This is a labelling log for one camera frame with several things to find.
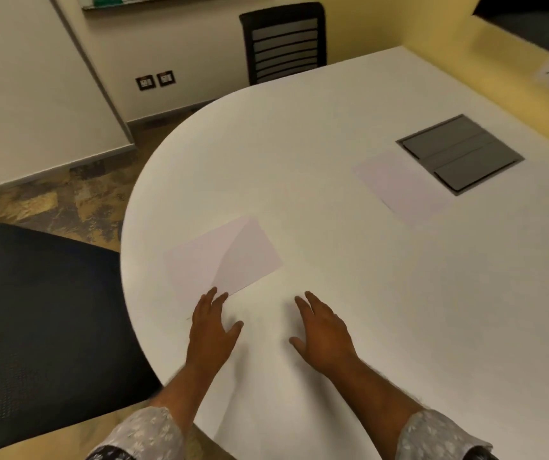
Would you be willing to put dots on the person's right hand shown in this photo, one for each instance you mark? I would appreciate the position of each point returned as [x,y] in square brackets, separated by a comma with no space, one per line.
[325,340]

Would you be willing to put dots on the person's left hand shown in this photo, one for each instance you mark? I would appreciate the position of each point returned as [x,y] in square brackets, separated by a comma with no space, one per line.
[210,340]

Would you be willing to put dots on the person's left middle finger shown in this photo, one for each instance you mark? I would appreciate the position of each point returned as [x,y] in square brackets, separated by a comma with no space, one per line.
[209,300]

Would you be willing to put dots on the person's left thumb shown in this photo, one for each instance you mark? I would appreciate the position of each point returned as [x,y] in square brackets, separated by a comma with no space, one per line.
[235,330]

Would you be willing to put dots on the person's right thumb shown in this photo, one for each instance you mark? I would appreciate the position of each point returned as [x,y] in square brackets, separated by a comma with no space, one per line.
[298,346]

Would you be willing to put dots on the person's right middle finger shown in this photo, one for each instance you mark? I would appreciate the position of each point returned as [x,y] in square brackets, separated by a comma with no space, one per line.
[316,304]

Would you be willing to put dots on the person's right forearm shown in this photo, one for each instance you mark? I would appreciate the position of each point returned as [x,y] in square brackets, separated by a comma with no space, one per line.
[375,402]

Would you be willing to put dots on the person's left forearm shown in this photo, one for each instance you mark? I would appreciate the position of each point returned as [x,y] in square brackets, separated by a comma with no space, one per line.
[186,395]

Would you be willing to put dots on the folded pale pink paper sheet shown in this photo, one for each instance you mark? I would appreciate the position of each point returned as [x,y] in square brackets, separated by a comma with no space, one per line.
[236,258]

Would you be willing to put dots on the grey floral left sleeve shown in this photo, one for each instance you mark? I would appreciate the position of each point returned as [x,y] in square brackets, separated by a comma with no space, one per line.
[145,435]

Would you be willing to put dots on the grey floral sleeve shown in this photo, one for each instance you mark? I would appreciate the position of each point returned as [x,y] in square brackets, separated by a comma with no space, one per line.
[145,435]
[437,438]

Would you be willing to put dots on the flat pale pink paper sheet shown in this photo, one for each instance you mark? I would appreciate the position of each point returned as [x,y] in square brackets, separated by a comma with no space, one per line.
[399,186]

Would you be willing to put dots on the black mesh office chair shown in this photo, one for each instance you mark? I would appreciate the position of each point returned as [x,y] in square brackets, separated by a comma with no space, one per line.
[54,325]

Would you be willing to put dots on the grey floral right sleeve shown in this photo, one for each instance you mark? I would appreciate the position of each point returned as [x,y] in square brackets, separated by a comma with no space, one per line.
[437,438]

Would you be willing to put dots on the black slatted back chair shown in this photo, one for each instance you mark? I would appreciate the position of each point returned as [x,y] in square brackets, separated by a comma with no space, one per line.
[284,43]

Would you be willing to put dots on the whiteboard tray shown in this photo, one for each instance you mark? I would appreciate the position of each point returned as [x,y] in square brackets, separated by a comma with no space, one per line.
[131,1]

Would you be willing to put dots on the green board eraser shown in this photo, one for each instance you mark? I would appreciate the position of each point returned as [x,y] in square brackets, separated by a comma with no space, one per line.
[108,0]

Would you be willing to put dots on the dark window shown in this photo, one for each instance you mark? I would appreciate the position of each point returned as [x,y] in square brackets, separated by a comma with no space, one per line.
[538,23]

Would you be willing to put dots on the black wall socket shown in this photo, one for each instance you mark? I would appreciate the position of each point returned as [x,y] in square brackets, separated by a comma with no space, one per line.
[166,78]
[145,82]

